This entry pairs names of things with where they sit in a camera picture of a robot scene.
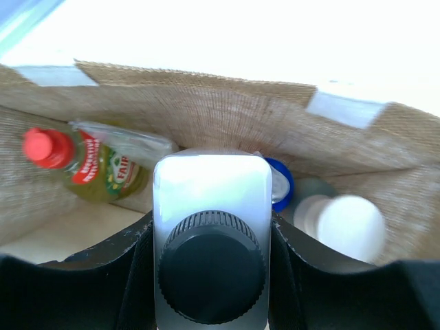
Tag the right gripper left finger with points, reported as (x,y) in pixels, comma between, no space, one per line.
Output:
(106,286)

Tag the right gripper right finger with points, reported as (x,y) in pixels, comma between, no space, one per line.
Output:
(315,287)

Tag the grey bottle beige pump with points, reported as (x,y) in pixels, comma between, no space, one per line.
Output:
(348,224)

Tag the orange blue pump bottle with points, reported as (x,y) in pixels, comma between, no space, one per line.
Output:
(282,185)

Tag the green dish soap red cap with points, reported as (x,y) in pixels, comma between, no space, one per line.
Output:
(88,168)

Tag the white bottle black cap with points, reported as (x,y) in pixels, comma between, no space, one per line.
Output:
(212,218)

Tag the brown burlap canvas bag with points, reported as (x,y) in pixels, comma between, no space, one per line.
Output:
(389,155)

